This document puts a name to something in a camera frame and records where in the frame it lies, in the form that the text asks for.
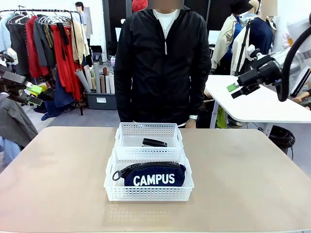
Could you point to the long red dress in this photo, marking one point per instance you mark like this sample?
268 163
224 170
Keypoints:
68 68

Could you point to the dark grey hanging dress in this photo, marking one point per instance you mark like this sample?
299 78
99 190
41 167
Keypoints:
18 48

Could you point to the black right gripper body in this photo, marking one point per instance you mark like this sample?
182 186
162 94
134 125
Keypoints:
261 71

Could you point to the person's left forearm black sleeve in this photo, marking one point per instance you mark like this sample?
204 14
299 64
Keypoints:
201 94

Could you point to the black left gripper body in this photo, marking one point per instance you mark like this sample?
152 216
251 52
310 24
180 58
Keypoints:
12 76

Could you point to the blue denim garment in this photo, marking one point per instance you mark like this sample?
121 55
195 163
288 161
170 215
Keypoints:
63 94

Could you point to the small white perforated plastic basket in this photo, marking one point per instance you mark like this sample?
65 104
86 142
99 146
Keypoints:
148 128

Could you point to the person's right forearm black sleeve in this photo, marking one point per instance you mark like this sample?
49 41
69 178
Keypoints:
122 97

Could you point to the black metal clothes rack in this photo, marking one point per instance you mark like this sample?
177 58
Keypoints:
48 11

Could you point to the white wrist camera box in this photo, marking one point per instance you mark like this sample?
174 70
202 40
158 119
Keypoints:
12 55
253 52

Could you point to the grey draped cloth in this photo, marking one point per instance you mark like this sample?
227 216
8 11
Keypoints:
14 123

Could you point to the black stapler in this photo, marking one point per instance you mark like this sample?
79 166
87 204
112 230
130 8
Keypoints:
154 142

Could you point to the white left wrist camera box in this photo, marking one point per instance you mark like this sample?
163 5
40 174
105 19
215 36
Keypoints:
12 55

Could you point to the light blue hanging garment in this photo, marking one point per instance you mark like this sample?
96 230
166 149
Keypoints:
4 34

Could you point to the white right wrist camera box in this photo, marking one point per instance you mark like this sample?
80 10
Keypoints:
253 52

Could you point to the tall grey cardboard tube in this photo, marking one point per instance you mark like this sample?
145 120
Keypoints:
96 77

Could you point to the large white perforated plastic basket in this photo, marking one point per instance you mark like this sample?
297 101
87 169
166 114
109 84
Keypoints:
145 194

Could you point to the white rounded table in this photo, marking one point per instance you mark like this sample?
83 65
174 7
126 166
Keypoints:
255 106

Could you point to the silver wristwatch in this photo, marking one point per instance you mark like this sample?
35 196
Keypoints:
193 117

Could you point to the red hanging coat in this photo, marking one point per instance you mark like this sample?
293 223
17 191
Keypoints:
36 53

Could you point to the grey hanging jacket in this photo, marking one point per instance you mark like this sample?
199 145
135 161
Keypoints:
42 41

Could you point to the navy CAMPUS pencil case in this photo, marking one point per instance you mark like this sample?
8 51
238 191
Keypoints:
153 178

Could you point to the black chair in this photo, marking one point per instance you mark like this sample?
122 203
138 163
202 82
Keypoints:
96 52

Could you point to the person in black jacket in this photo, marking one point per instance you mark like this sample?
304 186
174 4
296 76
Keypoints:
160 72

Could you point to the mannequin in beige coat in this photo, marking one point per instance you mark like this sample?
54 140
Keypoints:
226 43

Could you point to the brown cardboard tube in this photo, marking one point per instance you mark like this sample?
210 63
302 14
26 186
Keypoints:
104 80

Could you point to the left gripper black green-tipped finger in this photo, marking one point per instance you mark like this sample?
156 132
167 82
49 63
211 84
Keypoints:
35 89
30 100

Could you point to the light blue draped cloth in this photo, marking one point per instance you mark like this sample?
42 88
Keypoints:
8 153

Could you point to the beige hanging garment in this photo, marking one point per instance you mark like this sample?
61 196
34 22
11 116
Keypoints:
79 41

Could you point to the right gripper black green-tipped finger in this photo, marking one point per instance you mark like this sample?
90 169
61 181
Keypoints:
243 92
232 87

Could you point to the mannequin in navy shirt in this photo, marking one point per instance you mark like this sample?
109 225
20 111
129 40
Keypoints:
261 36

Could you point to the red hat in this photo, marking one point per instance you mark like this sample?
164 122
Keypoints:
139 5

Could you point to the person's left hand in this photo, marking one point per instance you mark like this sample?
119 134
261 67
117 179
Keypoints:
190 123

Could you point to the green bag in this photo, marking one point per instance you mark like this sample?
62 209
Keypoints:
221 119

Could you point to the black hanging scarf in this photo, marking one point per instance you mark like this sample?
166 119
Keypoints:
63 38

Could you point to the background person grey shirt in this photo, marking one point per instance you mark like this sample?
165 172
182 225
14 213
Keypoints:
83 21

